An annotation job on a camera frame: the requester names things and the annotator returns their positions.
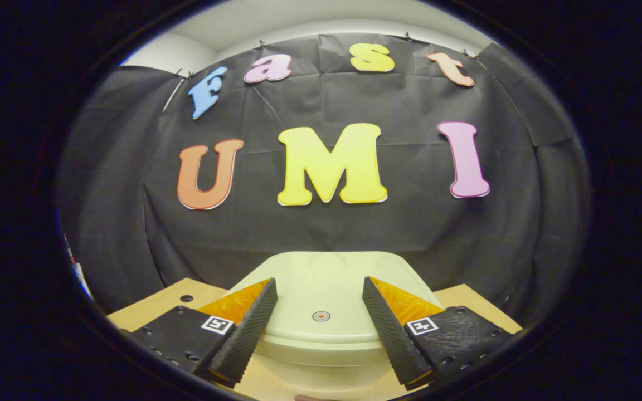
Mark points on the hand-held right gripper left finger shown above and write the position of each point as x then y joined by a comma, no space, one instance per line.
246,337

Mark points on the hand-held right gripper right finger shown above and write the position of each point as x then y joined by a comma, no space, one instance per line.
390,334

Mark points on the green desktop garbage bin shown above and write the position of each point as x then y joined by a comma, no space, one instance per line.
321,284

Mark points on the wooden desktop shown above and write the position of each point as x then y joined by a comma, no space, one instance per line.
170,295

